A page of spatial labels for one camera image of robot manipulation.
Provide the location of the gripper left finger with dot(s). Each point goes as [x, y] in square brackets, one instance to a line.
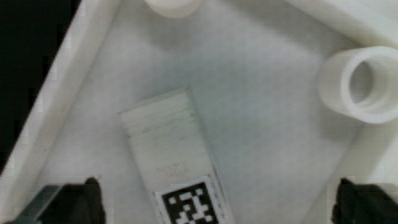
[66, 204]

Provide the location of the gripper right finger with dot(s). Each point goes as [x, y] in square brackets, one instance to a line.
[364, 205]

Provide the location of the white desk top tray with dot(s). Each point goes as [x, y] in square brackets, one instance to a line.
[236, 55]

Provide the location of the white desk leg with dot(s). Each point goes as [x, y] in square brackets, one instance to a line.
[363, 18]

